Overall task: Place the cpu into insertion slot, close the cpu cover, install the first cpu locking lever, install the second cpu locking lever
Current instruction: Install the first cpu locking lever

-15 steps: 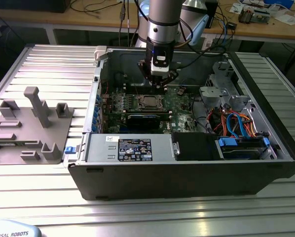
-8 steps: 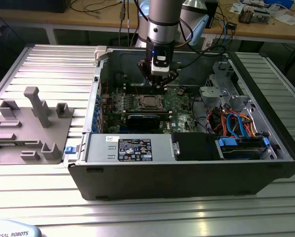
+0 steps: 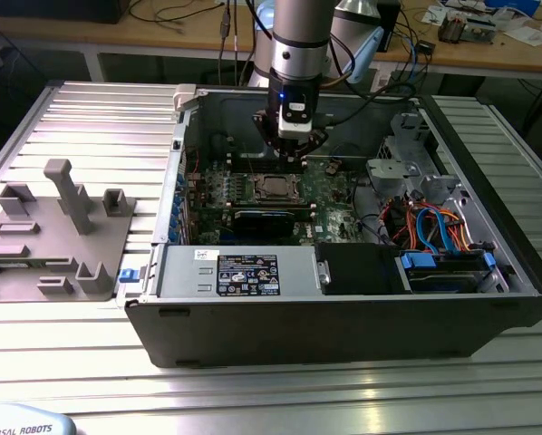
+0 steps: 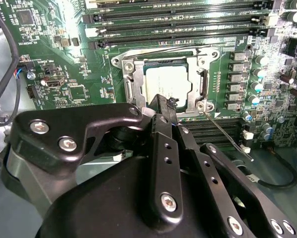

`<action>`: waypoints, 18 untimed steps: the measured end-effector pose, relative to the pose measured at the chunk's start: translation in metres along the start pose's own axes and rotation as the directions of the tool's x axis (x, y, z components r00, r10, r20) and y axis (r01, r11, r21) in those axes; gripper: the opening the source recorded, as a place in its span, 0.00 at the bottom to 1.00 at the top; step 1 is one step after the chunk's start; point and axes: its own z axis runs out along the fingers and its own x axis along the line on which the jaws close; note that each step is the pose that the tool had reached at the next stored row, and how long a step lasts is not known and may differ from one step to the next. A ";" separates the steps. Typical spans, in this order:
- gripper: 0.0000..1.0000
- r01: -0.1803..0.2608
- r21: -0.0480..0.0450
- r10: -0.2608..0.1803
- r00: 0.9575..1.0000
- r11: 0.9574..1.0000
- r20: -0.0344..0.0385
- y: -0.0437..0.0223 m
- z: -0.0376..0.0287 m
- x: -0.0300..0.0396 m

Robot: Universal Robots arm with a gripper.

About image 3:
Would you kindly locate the grey case latch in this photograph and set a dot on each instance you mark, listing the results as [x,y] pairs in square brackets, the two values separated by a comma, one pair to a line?
[185,96]

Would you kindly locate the large black box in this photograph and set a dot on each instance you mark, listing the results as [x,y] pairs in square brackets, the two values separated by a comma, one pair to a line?
[49,11]

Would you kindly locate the small black adapter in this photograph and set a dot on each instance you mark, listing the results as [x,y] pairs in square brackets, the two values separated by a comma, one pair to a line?
[425,46]

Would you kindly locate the blue case latch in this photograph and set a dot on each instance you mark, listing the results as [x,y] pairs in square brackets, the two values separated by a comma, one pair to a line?
[127,276]

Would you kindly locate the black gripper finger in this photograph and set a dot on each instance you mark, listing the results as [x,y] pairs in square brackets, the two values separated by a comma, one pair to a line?
[316,140]
[266,129]

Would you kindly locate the black drive bay box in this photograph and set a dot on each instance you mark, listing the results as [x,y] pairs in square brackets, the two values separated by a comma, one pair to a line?
[357,267]

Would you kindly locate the tall black device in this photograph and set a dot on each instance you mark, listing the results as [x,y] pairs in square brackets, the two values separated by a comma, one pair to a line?
[392,22]

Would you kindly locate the white printed label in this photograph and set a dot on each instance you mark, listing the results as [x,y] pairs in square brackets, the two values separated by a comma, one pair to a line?
[381,81]

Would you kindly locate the round coin cell battery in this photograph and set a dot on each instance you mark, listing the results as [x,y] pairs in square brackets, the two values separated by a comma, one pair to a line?
[330,169]

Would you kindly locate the black graphics card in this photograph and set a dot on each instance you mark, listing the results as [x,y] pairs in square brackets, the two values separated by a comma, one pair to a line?
[262,225]

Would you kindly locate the grey metal drive cage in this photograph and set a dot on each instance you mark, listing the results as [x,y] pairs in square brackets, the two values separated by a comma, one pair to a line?
[391,168]

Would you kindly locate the green electronics module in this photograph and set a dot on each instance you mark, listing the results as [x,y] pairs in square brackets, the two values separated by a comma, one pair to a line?
[479,31]

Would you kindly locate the grey parts rack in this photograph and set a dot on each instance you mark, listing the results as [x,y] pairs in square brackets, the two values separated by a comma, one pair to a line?
[49,258]

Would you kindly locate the CPU socket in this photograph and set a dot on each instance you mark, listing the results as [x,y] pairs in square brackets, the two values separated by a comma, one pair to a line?
[256,197]

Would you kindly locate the copper wound transformer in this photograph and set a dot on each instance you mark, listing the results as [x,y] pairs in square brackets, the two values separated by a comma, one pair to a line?
[452,29]

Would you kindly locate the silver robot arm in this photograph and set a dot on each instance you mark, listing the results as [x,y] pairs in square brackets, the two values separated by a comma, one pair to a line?
[300,27]

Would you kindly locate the green motherboard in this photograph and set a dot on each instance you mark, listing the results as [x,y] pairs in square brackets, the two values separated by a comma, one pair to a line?
[339,213]

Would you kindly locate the silver power supply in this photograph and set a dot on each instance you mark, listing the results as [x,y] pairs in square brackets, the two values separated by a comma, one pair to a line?
[180,272]

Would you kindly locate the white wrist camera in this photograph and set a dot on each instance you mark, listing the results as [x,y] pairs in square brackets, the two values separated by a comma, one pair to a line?
[296,128]

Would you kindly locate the wooden workbench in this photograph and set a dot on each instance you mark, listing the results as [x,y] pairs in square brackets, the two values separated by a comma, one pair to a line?
[126,38]

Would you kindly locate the disk drive blue carrier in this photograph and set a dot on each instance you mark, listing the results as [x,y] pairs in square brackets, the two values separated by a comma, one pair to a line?
[418,263]

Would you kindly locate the open PC case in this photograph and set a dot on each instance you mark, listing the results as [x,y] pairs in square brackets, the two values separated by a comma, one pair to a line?
[298,331]

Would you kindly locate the silver-topped green CPU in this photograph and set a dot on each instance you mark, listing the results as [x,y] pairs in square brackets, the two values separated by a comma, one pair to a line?
[277,186]

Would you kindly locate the white paper sheets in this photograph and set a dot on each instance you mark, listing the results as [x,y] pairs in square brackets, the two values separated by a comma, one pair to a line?
[529,35]

